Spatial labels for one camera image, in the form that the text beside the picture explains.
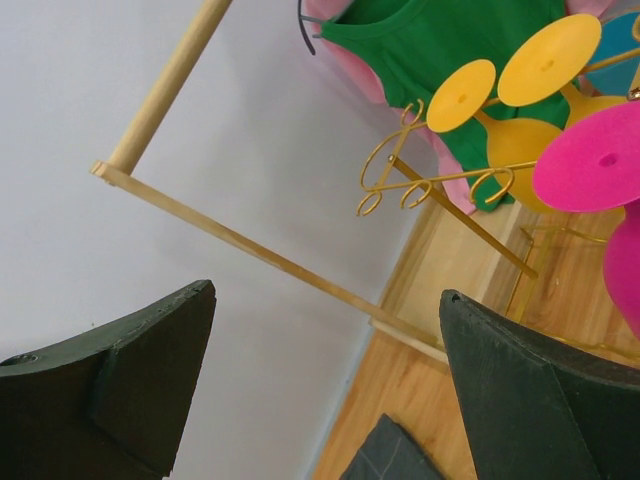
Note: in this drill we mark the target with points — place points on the rear yellow wine glass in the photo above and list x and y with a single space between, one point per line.
513 145

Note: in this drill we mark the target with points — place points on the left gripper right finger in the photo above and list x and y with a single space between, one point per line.
534 407

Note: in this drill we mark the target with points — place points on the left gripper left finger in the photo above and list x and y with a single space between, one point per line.
112 402

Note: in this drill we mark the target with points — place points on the front yellow wine glass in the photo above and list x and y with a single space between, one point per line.
549 61

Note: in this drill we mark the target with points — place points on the pink wine glass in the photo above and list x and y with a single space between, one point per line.
593 166

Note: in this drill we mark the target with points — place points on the wooden clothes rack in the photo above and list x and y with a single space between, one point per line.
485 253

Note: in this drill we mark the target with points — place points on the yellow wine glass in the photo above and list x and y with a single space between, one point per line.
513 145
549 61

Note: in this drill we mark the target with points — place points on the pink t-shirt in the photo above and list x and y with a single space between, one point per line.
457 190

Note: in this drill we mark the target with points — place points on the folded dark grey cloth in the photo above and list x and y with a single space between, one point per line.
390 452

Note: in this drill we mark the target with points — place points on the green tank top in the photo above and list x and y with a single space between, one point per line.
414 46

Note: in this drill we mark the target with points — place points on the blue wine glass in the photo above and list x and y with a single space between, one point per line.
617 39

